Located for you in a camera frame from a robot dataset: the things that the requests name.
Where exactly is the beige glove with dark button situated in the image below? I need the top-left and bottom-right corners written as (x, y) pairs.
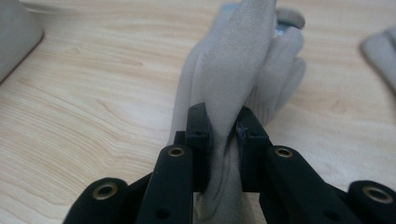
top-left (360, 25), bottom-right (396, 93)

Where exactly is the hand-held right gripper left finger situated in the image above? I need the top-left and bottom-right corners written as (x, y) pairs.
top-left (134, 102), bottom-right (215, 224)

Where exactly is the plain beige glove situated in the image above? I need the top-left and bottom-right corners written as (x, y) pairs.
top-left (167, 0), bottom-right (308, 224)

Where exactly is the grey plastic bin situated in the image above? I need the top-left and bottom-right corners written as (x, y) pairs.
top-left (0, 0), bottom-right (45, 84)

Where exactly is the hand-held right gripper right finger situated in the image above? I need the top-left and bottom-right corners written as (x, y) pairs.
top-left (234, 105), bottom-right (363, 224)

